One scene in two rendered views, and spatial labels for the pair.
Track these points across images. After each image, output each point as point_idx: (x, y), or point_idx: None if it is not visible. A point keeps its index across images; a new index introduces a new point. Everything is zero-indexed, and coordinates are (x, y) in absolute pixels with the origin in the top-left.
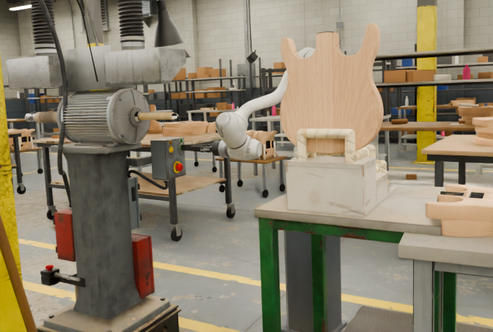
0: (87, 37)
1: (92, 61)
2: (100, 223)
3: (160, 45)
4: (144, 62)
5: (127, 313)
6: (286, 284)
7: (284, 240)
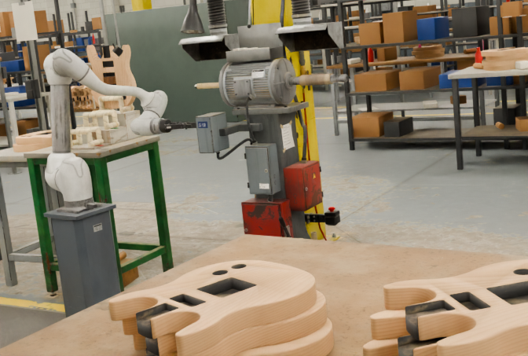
0: (253, 18)
1: (255, 35)
2: None
3: (199, 32)
4: (210, 45)
5: None
6: (119, 280)
7: (112, 238)
